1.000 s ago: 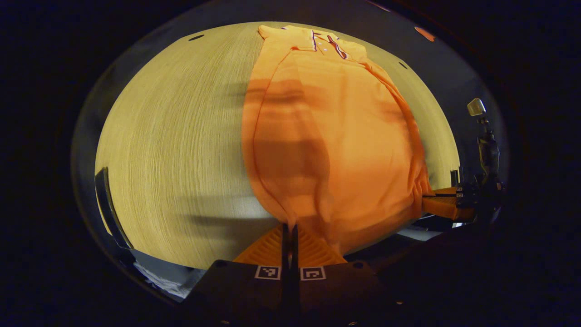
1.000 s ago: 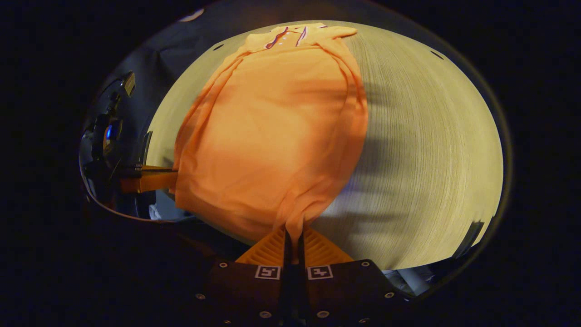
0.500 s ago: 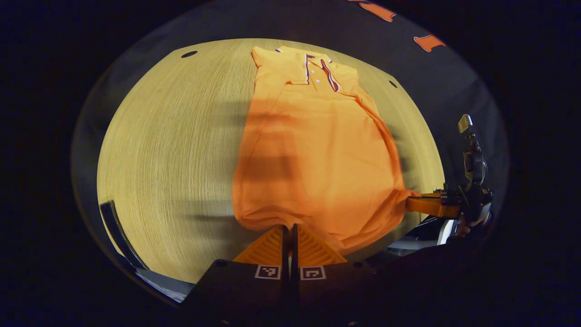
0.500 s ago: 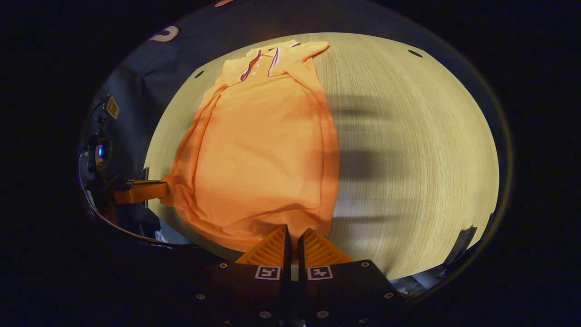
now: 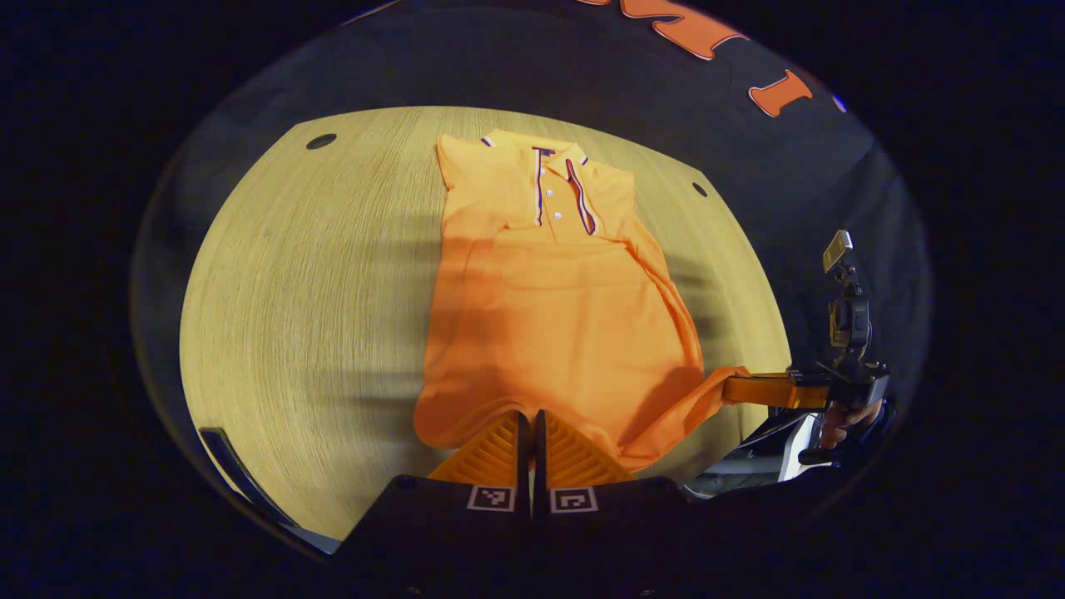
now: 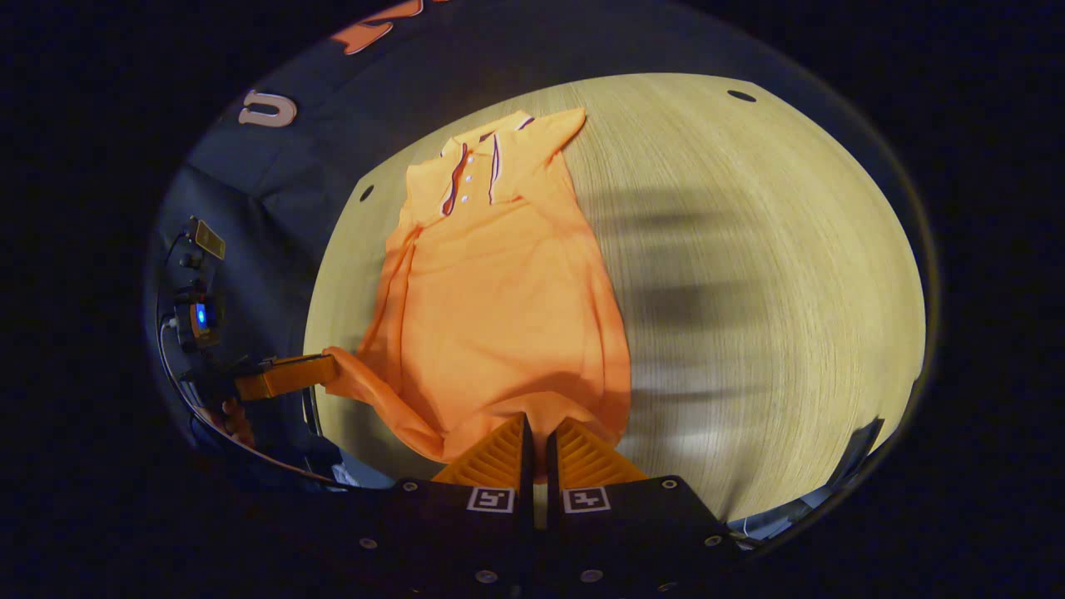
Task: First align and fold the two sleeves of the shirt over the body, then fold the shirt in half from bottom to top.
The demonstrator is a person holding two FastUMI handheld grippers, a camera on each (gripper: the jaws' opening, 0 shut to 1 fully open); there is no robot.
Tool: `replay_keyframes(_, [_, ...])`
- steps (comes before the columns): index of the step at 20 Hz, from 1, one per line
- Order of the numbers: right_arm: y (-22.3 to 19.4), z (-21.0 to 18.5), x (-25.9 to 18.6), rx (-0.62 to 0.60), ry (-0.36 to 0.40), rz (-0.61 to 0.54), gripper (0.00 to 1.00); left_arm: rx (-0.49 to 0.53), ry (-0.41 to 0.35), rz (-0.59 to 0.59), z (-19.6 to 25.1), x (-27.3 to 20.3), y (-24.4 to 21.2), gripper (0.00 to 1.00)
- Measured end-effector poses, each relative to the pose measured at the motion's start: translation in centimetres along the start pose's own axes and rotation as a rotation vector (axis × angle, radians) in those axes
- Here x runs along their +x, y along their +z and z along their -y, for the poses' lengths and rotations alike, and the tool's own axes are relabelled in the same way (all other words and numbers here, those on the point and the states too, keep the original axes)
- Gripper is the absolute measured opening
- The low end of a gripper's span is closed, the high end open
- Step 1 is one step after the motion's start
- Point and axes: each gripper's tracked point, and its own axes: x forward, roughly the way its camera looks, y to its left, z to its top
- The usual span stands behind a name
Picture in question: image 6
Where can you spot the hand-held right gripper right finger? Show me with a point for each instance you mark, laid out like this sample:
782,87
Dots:
552,466

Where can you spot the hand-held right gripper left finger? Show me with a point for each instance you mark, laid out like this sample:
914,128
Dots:
527,466

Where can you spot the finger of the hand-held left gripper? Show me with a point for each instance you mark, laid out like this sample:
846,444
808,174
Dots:
287,376

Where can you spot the orange T-shirt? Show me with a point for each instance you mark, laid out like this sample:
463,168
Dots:
499,316

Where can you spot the black backdrop cloth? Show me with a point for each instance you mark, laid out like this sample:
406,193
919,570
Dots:
274,175

